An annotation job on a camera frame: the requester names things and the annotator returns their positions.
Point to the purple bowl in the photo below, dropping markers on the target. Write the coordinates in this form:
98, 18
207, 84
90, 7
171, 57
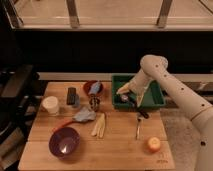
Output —
63, 142

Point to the black rectangular block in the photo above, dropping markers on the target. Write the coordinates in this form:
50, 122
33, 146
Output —
71, 95

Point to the black office chair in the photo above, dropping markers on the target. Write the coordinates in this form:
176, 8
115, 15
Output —
16, 94

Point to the metal cup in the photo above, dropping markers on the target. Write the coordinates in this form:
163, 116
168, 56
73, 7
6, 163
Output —
94, 102

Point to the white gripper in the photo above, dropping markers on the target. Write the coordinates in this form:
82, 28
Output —
138, 85

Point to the green plastic bin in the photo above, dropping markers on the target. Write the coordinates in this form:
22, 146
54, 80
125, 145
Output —
153, 97

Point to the white plastic cup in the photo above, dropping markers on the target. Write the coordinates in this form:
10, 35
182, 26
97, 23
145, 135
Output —
51, 104

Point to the blue cloth in bowl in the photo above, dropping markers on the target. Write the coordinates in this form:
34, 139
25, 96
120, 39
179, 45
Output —
95, 87

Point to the orange fruit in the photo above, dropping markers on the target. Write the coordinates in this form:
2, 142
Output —
154, 144

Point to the red bowl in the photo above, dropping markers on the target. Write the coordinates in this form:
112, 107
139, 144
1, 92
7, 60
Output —
87, 87

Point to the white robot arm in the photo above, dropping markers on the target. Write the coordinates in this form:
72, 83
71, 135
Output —
197, 109

